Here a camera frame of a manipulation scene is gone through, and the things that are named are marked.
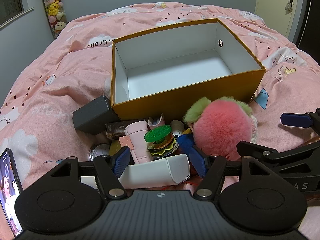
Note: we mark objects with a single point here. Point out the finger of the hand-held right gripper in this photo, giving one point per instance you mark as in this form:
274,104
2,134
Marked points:
293,120
260,152

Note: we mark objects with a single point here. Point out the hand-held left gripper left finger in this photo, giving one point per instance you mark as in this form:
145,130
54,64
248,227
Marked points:
121,160

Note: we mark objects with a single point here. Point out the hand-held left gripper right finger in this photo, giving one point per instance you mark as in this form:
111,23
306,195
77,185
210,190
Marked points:
197,161

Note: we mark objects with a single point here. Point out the pink pouch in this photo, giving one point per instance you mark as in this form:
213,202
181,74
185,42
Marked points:
138,142

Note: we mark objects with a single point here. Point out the pink fluffy ball plush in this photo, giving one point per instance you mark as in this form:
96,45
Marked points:
222,127

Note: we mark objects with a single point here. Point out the orange cardboard box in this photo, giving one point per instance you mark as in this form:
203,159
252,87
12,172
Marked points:
187,97

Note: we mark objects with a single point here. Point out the pink dotted small box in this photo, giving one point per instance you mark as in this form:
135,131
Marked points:
126,141

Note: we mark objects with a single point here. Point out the round silver tin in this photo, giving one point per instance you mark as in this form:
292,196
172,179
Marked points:
98,152

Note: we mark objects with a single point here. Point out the dark brown printed box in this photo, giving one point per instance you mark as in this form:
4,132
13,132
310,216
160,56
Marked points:
115,130

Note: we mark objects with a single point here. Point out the white glasses case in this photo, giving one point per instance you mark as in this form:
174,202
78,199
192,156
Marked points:
155,172

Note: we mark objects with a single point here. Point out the green topped burger toy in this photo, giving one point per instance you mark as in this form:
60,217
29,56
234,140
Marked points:
157,132

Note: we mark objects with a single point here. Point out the dark grey box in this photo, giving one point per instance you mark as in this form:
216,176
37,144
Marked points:
95,117

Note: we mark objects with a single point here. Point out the small pink white object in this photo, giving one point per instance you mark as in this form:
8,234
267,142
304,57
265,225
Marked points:
156,120

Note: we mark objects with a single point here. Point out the pink printed blanket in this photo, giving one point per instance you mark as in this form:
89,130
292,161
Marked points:
62,92

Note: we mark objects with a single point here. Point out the small hanging pouch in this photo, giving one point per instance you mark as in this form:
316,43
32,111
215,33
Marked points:
289,6

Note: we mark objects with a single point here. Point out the pale door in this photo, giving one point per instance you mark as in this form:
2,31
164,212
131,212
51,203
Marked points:
272,5

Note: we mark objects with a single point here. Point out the black smartphone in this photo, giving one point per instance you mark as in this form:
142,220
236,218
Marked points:
8,192

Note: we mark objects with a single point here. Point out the clear tube of plush toys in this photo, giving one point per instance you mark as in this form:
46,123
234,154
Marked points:
53,7

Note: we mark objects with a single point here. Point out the window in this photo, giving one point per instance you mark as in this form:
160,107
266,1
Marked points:
10,0

